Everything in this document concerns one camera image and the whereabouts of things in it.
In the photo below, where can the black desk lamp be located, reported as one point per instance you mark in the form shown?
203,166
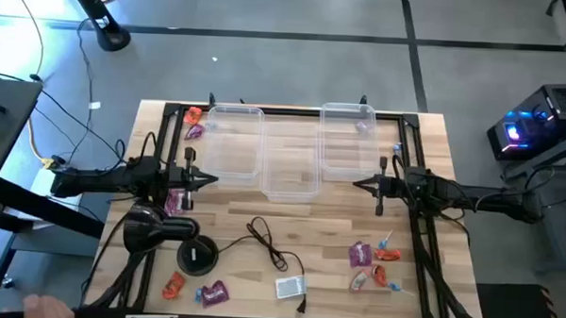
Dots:
143,229

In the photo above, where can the clear plastic container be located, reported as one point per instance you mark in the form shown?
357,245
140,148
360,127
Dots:
347,152
289,173
231,148

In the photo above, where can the black aluminium table frame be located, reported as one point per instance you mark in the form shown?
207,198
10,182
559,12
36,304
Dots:
294,113

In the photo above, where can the white safety label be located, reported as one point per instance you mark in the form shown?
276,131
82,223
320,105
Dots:
290,287

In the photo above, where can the black computer tower with lights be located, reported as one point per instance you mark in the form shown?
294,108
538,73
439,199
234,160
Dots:
549,111

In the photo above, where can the grey side desk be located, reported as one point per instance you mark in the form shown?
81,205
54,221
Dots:
564,225

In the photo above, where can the black floor mat yellow stripes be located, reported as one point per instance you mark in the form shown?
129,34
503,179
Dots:
513,311

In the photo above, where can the black table clamp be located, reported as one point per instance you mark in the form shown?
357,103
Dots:
212,101
363,100

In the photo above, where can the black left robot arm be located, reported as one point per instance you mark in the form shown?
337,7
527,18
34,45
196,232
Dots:
98,177

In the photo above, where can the grey desk with black legs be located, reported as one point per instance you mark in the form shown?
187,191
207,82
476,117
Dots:
5,135

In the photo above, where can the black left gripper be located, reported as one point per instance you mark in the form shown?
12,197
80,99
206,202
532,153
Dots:
176,180

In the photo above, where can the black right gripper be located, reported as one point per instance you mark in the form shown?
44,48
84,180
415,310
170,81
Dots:
395,186

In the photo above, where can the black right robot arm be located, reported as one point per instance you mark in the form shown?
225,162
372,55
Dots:
489,197

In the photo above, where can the small white floor tag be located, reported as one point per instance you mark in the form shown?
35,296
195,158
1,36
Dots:
94,105

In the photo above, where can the person's hand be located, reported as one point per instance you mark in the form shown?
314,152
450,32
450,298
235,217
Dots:
46,309

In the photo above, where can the orange and silver candy packet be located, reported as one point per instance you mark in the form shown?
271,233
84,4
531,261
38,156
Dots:
358,281

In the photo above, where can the red small objects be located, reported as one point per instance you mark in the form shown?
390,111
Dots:
379,275

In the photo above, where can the black floor stand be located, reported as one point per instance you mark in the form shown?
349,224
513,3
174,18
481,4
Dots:
110,35

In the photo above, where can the purple candy packet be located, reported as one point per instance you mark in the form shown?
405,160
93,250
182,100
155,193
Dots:
214,294
174,203
195,132
360,254

